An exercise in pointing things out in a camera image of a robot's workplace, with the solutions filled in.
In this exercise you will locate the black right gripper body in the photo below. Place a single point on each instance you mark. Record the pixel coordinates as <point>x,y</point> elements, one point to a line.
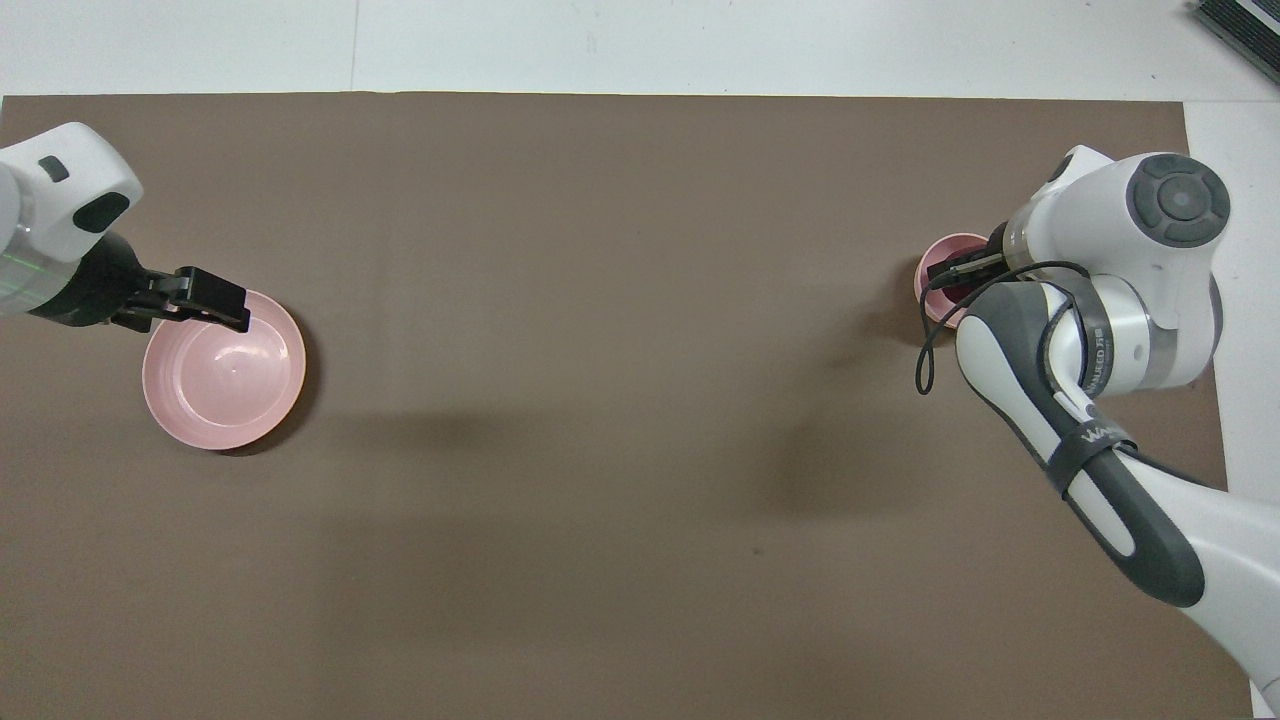
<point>998,248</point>

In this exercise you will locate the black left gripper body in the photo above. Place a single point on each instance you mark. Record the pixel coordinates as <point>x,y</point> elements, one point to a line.
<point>95,285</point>

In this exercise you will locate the red apple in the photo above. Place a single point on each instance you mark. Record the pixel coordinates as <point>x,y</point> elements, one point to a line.
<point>965,292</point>

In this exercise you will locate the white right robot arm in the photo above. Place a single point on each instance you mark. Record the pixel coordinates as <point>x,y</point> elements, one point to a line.
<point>1130,300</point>

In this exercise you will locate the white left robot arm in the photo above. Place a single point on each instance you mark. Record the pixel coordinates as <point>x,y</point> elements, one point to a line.
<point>55,200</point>

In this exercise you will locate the pink bowl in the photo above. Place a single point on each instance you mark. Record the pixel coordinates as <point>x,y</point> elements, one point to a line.
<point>945,248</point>

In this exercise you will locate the pink plate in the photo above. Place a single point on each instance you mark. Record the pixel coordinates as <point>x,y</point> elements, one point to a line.
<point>225,390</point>

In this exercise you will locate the dark grey ribbed device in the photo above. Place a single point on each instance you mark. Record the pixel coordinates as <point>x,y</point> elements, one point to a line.
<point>1245,22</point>

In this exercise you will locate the brown table mat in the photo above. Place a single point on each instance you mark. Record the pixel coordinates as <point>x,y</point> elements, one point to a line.
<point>620,400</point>

